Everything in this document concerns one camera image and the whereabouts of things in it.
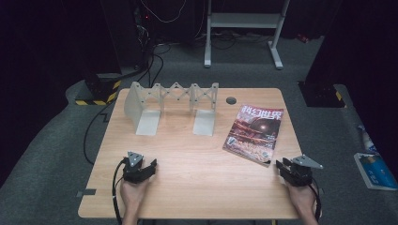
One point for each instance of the white metal stand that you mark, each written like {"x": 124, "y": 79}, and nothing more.
{"x": 244, "y": 20}

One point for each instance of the white expandable metal book rack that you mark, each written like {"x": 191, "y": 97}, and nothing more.
{"x": 147, "y": 120}

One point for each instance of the blue and white packet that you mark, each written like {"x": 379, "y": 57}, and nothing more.
{"x": 375, "y": 172}

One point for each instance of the person's right hand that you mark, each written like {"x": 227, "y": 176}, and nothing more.
{"x": 302, "y": 198}

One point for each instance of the black base with yellow stripes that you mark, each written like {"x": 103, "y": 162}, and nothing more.
{"x": 322, "y": 93}
{"x": 103, "y": 90}

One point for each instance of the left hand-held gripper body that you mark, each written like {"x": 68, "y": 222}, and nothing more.
{"x": 134, "y": 173}

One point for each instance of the person's left hand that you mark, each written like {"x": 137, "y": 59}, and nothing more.
{"x": 133, "y": 193}

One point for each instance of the small red object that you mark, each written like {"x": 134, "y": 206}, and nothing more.
{"x": 303, "y": 38}

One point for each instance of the red illustrated magazine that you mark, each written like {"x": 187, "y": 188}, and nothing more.
{"x": 255, "y": 134}

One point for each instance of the grey tape strip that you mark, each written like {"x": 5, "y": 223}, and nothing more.
{"x": 87, "y": 192}

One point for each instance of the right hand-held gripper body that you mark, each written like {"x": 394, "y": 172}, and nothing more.
{"x": 300, "y": 175}

